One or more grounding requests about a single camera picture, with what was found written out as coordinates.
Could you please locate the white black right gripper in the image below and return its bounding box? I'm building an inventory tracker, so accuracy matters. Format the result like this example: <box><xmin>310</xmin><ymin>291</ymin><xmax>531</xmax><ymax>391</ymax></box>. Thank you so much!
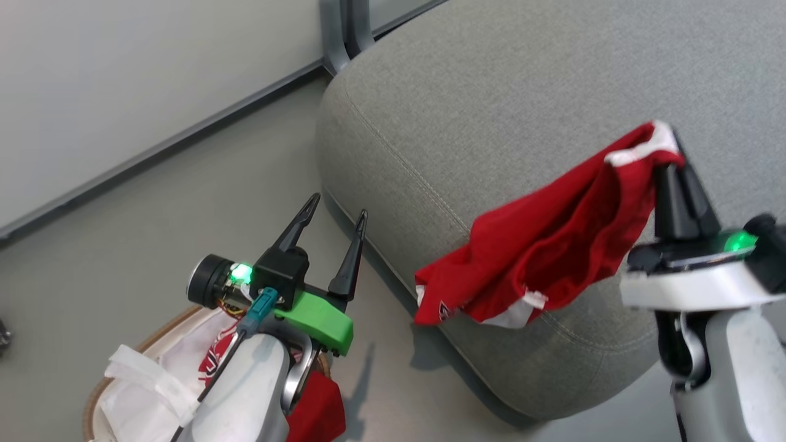
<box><xmin>619</xmin><ymin>126</ymin><xmax>786</xmax><ymax>309</ymax></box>

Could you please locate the red white printed garment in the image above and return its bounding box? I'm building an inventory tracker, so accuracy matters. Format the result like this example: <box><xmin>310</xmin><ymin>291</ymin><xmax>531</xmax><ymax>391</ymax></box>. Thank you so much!
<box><xmin>197</xmin><ymin>324</ymin><xmax>303</xmax><ymax>386</ymax></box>

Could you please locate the plain red garment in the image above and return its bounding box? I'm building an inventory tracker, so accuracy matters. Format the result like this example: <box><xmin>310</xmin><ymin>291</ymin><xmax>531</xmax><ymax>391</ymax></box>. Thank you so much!
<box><xmin>285</xmin><ymin>367</ymin><xmax>346</xmax><ymax>442</ymax></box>

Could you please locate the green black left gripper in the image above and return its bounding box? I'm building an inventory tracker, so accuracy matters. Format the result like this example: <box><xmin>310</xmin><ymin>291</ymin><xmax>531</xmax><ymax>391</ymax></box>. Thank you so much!
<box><xmin>251</xmin><ymin>193</ymin><xmax>369</xmax><ymax>357</ymax></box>

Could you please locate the white basket liner cloth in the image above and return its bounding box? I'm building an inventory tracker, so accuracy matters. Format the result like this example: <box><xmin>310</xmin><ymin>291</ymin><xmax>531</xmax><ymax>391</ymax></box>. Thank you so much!
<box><xmin>91</xmin><ymin>307</ymin><xmax>246</xmax><ymax>442</ymax></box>

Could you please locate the woven laundry basket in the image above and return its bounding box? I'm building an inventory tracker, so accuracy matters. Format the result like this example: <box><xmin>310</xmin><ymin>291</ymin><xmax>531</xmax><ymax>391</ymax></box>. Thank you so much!
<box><xmin>82</xmin><ymin>304</ymin><xmax>333</xmax><ymax>442</ymax></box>

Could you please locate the red garment with white trim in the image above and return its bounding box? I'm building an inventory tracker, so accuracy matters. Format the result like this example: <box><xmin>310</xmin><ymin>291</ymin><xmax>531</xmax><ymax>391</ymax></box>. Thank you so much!
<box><xmin>414</xmin><ymin>121</ymin><xmax>686</xmax><ymax>329</ymax></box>

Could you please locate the grey fabric sofa seat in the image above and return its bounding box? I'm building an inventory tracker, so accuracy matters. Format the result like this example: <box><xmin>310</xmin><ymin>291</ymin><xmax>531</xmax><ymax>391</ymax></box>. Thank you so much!
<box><xmin>316</xmin><ymin>0</ymin><xmax>786</xmax><ymax>422</ymax></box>

